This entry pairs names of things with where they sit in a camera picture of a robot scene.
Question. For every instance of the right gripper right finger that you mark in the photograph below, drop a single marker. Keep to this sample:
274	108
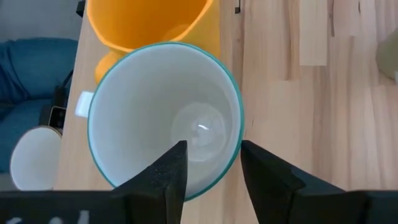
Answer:
280	193

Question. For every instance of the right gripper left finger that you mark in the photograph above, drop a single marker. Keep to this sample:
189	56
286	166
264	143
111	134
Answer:
161	186

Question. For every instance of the dark teal glossy mug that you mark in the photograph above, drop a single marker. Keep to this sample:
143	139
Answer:
35	158

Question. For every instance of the yellow faceted mug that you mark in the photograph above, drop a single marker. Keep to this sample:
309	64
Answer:
149	18

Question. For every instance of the blue beanbag seat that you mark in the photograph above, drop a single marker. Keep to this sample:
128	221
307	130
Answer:
28	71

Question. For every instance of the small black camera box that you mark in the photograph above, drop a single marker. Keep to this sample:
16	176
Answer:
57	117

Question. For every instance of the black camera bracket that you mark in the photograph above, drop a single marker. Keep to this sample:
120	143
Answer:
63	85

